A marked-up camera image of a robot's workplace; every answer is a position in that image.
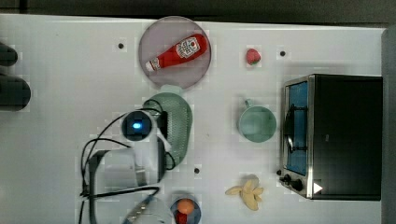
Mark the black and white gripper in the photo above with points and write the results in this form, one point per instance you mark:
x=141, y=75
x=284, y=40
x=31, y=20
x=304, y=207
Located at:
x=162, y=123

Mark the green plastic strainer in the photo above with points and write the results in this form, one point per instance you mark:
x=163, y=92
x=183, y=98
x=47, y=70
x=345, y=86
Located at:
x=169, y=99

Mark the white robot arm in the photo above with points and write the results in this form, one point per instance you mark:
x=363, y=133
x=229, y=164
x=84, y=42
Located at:
x=123, y=183

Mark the red ketchup bottle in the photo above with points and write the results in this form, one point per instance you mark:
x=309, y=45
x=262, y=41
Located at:
x=186, y=50

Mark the grey round plate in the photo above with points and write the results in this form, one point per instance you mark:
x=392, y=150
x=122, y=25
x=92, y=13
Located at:
x=162, y=35

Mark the orange toy fruit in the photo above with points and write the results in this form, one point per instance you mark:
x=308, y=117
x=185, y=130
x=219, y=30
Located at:
x=185, y=206

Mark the green mug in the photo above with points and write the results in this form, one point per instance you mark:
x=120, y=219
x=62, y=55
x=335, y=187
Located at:
x=256, y=123

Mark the red toy fruit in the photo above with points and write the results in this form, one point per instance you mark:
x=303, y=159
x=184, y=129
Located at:
x=181, y=218

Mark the blue-grey small bowl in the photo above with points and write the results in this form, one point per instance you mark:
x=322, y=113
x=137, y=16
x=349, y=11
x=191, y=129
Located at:
x=194, y=217

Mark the red toy strawberry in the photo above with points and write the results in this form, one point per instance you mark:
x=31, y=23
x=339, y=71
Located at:
x=253, y=56

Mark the peeled banana toy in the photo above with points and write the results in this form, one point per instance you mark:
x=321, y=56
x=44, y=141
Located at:
x=250, y=193

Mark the large black cylinder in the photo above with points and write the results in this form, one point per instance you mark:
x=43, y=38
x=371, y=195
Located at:
x=15, y=93

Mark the small black cylinder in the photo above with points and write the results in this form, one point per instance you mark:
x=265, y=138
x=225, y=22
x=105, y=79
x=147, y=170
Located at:
x=8, y=55

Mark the black toaster oven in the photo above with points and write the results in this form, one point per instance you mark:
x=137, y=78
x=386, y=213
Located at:
x=331, y=137

